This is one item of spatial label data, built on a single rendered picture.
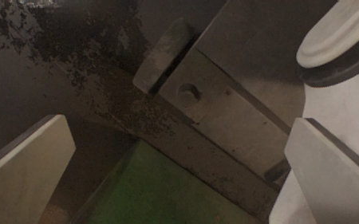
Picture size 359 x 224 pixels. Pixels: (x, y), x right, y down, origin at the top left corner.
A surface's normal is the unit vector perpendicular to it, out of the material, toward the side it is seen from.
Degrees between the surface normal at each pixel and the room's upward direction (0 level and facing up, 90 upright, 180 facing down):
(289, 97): 0
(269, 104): 0
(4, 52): 0
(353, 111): 90
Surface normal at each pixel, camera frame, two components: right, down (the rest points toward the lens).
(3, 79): -0.14, 0.41
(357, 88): -0.79, -0.60
